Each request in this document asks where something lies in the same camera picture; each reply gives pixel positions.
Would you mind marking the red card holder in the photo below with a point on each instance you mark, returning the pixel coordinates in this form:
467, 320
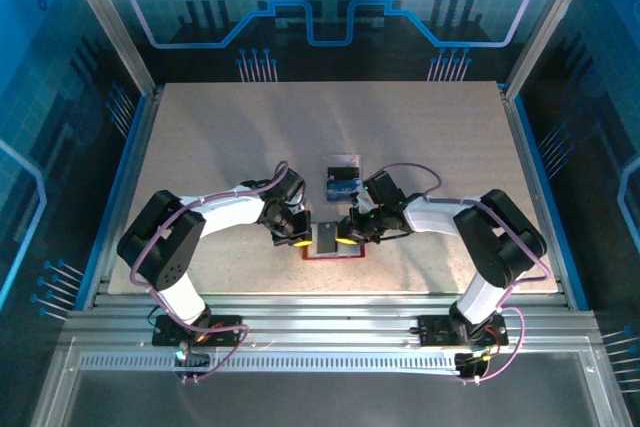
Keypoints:
350, 251

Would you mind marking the blue credit card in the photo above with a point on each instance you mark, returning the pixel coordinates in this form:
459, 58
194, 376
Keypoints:
325, 239
341, 192

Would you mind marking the silver credit card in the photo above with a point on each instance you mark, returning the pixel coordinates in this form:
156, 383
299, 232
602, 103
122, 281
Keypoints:
344, 160

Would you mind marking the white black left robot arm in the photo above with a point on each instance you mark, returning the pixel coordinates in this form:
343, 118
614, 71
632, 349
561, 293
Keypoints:
230, 212

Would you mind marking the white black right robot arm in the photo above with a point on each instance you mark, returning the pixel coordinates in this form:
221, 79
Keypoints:
430, 217

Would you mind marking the small blue black device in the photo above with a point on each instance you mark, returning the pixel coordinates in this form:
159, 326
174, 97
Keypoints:
325, 172

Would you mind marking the grey metal panel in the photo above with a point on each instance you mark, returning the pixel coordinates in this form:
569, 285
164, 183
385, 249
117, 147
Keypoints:
325, 402

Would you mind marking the blue table edge strip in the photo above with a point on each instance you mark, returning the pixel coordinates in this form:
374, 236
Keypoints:
551, 197
114, 197

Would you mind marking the aluminium cross rail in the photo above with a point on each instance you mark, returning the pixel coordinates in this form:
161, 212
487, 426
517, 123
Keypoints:
325, 324

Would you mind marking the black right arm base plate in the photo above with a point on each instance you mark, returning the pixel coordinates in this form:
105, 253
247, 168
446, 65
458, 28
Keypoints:
432, 332

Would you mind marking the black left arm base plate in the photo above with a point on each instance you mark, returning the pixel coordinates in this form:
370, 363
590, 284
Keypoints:
232, 339

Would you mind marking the aluminium side rail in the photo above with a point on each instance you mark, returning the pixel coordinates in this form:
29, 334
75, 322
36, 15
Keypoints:
126, 197
536, 197

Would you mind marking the aluminium frame post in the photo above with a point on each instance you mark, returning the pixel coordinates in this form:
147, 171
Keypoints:
548, 22
111, 22

